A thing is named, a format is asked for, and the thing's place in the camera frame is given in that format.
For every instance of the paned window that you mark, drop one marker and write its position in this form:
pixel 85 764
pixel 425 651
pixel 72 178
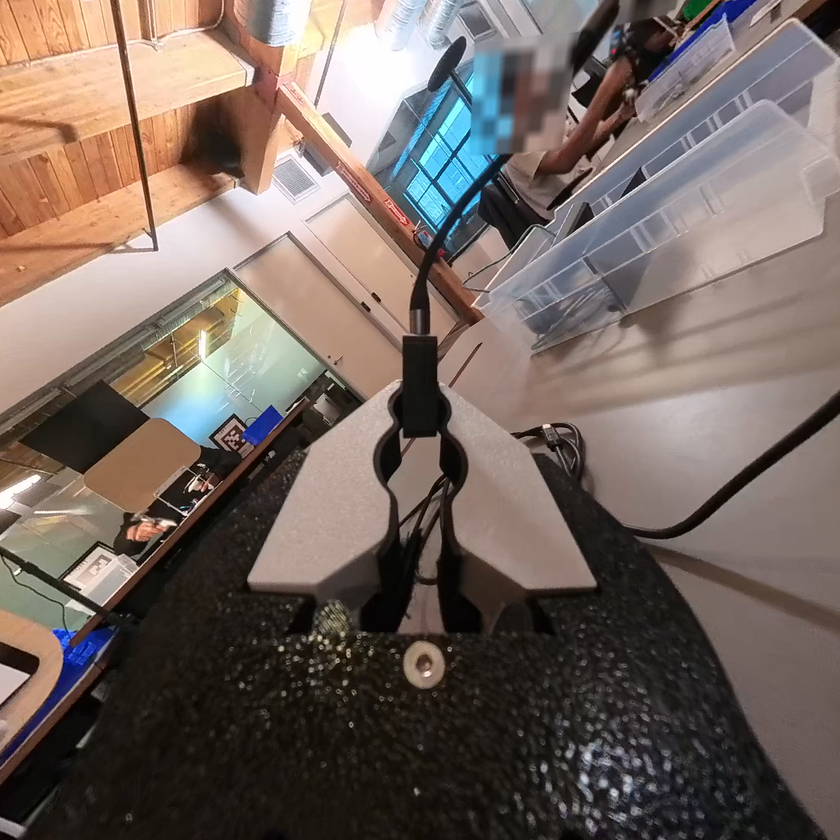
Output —
pixel 433 184

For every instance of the beige door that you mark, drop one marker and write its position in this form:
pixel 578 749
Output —
pixel 302 308
pixel 367 275

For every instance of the clear plastic bin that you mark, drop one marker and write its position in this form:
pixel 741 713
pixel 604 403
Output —
pixel 689 216
pixel 754 79

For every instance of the black wall monitor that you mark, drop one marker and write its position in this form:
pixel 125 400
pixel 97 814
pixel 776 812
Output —
pixel 85 426

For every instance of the silver ventilation duct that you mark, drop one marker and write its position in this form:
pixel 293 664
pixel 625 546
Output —
pixel 400 23
pixel 275 19

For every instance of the wooden post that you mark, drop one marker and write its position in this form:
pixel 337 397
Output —
pixel 453 289

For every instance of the fiducial marker sign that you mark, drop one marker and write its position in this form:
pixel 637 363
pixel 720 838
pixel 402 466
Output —
pixel 92 568
pixel 229 436

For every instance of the wall vent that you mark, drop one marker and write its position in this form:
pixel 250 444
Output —
pixel 295 177

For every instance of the black metal rod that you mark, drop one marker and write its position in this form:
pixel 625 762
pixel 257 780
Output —
pixel 134 118

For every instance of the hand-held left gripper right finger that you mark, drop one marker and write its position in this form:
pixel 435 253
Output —
pixel 518 525

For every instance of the black oval fixture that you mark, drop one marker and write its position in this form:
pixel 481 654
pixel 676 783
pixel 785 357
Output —
pixel 447 62

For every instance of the small blue bin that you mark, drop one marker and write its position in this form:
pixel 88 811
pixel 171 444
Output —
pixel 262 425

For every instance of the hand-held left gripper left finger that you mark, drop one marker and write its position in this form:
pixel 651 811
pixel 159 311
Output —
pixel 315 518

